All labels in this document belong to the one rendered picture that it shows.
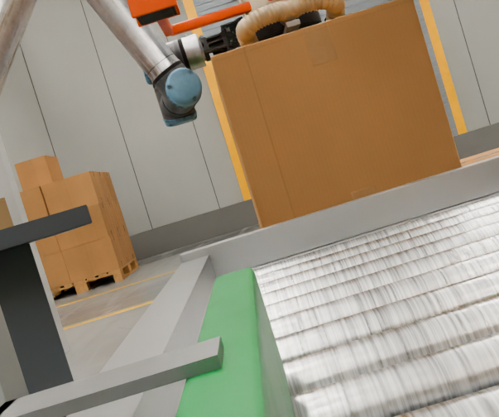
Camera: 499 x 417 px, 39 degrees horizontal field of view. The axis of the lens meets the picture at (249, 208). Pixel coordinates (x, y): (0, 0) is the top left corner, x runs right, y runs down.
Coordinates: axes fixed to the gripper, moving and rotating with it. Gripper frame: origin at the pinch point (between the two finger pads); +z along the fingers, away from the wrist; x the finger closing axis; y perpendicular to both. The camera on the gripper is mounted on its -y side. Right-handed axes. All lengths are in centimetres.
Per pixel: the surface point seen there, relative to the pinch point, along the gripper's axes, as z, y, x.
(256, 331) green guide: -22, 163, -43
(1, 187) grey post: -164, -237, 4
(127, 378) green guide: -26, 167, -42
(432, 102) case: 18, 59, -34
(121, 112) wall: -171, -896, 119
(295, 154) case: -9, 59, -35
